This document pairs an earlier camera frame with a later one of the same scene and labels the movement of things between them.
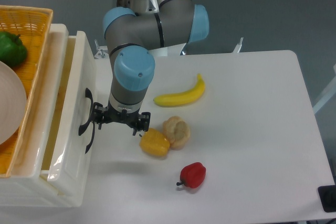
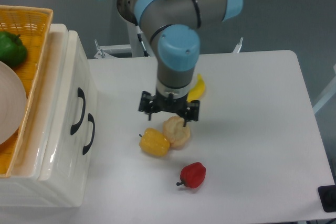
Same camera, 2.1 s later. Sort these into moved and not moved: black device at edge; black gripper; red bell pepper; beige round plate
Moved: black gripper
Not moved: beige round plate; black device at edge; red bell pepper
